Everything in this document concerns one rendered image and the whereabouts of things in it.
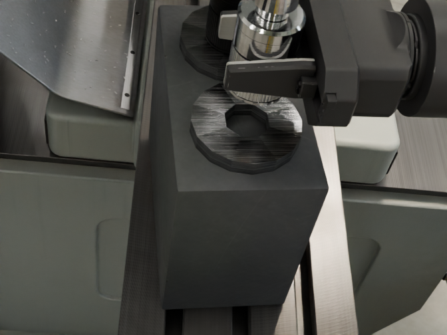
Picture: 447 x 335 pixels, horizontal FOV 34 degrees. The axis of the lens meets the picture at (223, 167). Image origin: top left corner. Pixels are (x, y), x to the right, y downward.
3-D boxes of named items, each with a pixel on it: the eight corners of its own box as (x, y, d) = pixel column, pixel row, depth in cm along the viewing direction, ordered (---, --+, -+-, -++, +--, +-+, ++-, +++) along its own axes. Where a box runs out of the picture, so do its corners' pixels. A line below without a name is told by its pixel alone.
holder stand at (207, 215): (253, 135, 84) (287, -5, 69) (285, 306, 70) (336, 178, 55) (148, 135, 82) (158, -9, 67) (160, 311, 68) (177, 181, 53)
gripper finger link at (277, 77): (227, 54, 49) (316, 58, 50) (221, 88, 51) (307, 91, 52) (229, 71, 48) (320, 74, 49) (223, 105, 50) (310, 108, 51)
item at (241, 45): (297, 100, 54) (314, 39, 49) (238, 111, 52) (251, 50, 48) (272, 57, 57) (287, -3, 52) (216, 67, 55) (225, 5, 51)
